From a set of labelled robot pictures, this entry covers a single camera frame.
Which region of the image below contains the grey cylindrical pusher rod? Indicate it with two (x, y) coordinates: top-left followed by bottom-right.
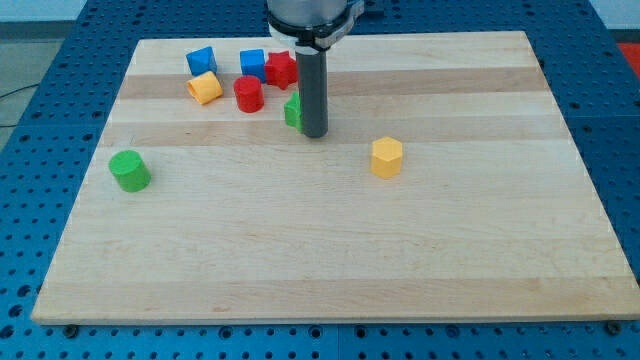
(296, 52), (328, 138)

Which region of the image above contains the green star block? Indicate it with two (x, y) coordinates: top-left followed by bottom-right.
(284, 91), (302, 133)

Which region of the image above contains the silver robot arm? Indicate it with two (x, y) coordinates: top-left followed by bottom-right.
(266, 0), (365, 138)

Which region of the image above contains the red star block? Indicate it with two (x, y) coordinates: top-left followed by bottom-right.
(264, 51), (298, 90)

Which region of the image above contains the wooden board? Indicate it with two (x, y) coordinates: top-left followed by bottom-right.
(32, 31), (639, 325)

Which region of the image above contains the blue cube block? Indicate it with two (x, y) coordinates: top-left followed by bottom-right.
(239, 49), (266, 83)

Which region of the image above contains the red cylinder block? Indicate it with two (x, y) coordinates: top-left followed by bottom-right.
(233, 75), (264, 113)

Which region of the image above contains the blue pentagon block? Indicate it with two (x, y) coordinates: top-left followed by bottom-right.
(186, 46), (217, 76)

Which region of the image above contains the yellow cylinder block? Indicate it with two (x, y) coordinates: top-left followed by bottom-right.
(186, 71), (224, 105)

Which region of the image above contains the yellow hexagon block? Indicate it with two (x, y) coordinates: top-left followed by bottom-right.
(370, 137), (403, 179)

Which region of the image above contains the green cylinder block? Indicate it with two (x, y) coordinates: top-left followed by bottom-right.
(108, 150), (151, 192)

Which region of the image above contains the black cable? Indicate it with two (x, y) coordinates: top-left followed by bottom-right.
(0, 82), (40, 129)

